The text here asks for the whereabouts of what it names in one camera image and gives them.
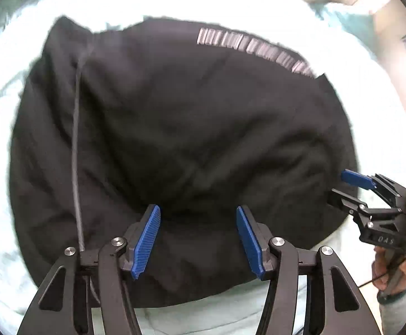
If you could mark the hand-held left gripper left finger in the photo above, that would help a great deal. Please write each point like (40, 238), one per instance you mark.
(147, 240)

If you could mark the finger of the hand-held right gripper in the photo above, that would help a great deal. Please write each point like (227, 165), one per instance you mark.
(358, 179)
(346, 200)

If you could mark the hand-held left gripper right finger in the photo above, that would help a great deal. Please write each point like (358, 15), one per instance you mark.
(250, 240)

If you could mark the black hooded jacket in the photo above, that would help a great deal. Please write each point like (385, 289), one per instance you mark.
(175, 129)

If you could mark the person's right forearm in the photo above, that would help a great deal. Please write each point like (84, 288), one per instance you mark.
(398, 310)

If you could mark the person's right hand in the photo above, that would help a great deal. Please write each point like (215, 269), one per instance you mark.
(381, 268)

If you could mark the light blue quilt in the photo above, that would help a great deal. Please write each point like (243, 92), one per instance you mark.
(0, 111)

